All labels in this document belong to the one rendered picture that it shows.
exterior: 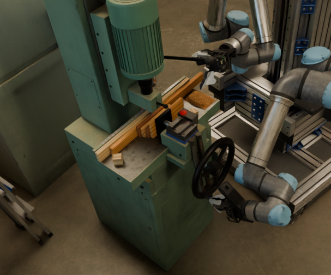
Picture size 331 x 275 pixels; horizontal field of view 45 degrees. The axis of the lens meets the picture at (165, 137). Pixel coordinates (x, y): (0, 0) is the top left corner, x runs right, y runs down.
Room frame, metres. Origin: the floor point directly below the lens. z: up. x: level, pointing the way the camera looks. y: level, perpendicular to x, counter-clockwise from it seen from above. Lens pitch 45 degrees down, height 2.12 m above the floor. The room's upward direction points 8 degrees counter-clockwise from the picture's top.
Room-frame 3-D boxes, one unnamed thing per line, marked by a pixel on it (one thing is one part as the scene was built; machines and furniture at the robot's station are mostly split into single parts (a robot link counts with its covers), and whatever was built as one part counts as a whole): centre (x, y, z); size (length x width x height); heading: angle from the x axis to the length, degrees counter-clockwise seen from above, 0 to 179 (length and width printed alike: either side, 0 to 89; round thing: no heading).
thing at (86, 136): (1.42, 0.13, 0.76); 0.57 x 0.45 x 0.09; 44
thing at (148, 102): (1.35, 0.06, 1.03); 0.14 x 0.07 x 0.09; 44
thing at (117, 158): (1.11, 0.20, 0.92); 0.04 x 0.03 x 0.04; 86
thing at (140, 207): (1.42, 0.13, 0.36); 0.58 x 0.45 x 0.71; 44
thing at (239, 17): (1.90, -0.46, 0.98); 0.13 x 0.12 x 0.14; 96
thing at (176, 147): (1.18, -0.08, 0.92); 0.15 x 0.13 x 0.09; 134
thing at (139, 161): (1.25, -0.02, 0.87); 0.61 x 0.30 x 0.06; 134
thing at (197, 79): (1.37, 0.00, 0.92); 0.62 x 0.02 x 0.04; 134
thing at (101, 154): (1.34, 0.07, 0.93); 0.60 x 0.02 x 0.05; 134
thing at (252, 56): (1.49, -0.40, 1.05); 0.11 x 0.08 x 0.11; 96
